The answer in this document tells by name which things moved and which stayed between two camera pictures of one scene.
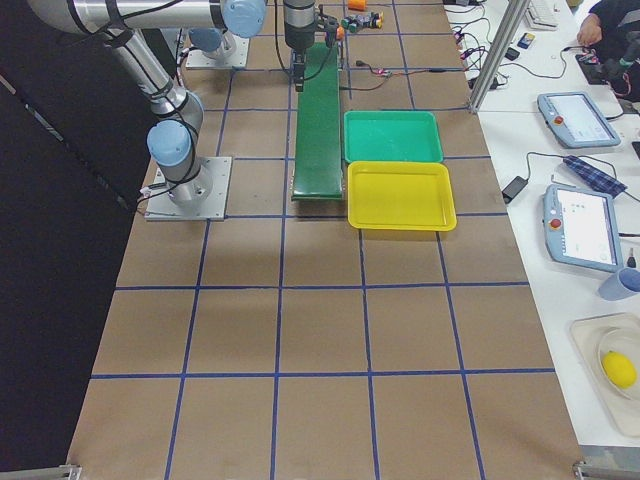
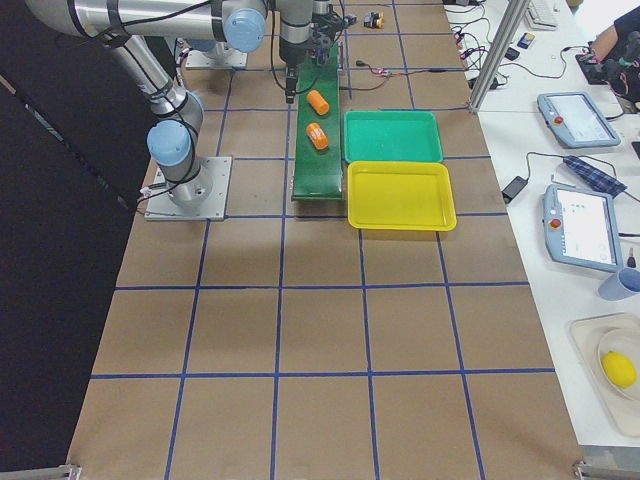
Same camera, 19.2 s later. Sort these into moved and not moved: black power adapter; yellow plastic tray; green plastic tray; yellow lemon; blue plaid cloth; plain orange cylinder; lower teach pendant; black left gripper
Moved: black left gripper; plain orange cylinder
Not moved: yellow plastic tray; black power adapter; lower teach pendant; blue plaid cloth; green plastic tray; yellow lemon
